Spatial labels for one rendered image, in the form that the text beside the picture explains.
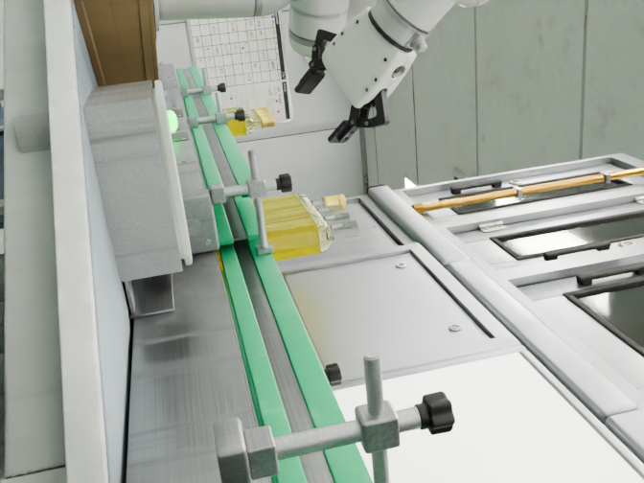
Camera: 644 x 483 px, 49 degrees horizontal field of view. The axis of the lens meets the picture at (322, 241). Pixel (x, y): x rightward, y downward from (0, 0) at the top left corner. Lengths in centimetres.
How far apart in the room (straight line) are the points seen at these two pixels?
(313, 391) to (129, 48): 55
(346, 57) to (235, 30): 613
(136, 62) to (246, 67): 605
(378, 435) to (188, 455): 22
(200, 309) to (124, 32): 39
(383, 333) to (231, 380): 49
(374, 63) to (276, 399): 43
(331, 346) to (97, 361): 58
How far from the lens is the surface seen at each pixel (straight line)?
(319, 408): 74
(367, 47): 94
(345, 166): 750
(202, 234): 111
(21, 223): 83
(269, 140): 727
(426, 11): 90
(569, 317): 135
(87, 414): 66
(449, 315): 126
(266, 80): 715
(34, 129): 88
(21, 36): 103
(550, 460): 94
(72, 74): 89
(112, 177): 88
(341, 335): 121
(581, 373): 112
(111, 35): 105
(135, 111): 87
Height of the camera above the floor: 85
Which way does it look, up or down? 10 degrees up
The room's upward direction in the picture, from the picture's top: 80 degrees clockwise
